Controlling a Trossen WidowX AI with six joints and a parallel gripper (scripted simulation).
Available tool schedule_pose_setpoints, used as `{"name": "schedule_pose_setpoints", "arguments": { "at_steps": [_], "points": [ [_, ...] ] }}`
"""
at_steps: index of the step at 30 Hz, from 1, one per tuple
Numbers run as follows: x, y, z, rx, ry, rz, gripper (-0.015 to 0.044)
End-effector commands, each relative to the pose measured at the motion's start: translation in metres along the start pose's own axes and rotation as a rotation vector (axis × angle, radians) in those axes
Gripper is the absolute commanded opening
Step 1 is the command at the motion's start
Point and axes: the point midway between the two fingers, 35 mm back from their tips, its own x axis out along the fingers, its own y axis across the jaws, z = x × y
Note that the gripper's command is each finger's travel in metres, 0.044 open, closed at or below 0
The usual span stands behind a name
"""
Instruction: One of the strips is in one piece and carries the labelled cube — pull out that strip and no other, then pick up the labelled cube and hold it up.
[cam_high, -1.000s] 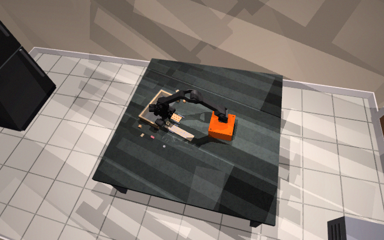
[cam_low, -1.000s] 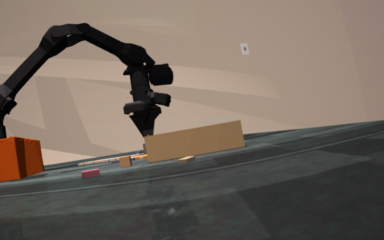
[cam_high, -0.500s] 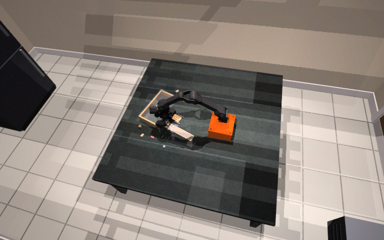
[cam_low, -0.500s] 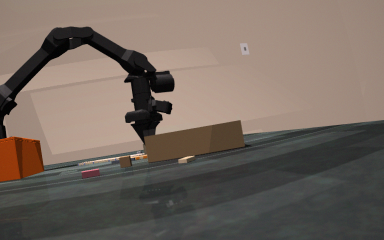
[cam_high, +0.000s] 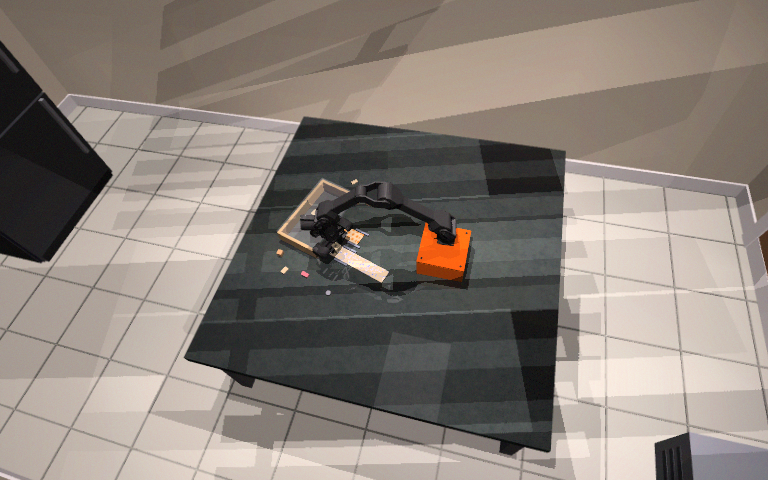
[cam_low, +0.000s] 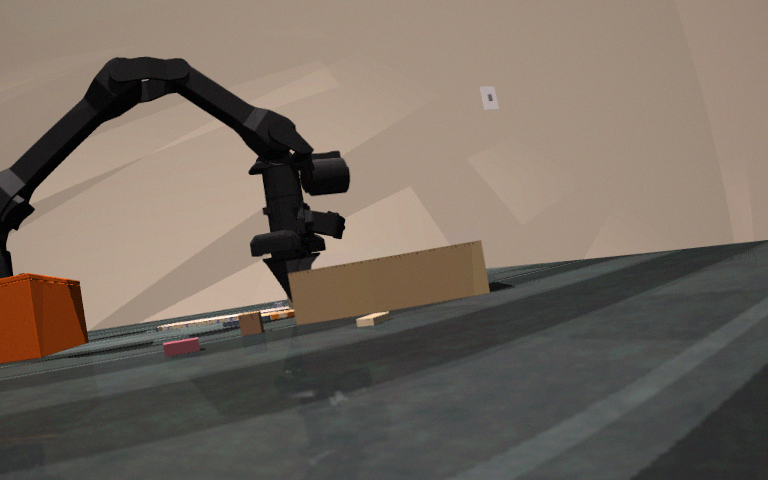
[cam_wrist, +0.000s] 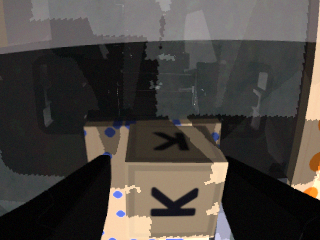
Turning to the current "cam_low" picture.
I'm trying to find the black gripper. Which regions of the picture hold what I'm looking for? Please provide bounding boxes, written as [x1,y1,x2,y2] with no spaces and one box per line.
[250,196,326,302]

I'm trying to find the peach strip with orange dots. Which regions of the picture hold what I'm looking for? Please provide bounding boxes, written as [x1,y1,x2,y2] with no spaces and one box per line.
[261,309,295,320]

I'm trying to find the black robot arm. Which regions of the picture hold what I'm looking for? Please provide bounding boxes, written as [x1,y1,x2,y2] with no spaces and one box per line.
[0,56,350,279]

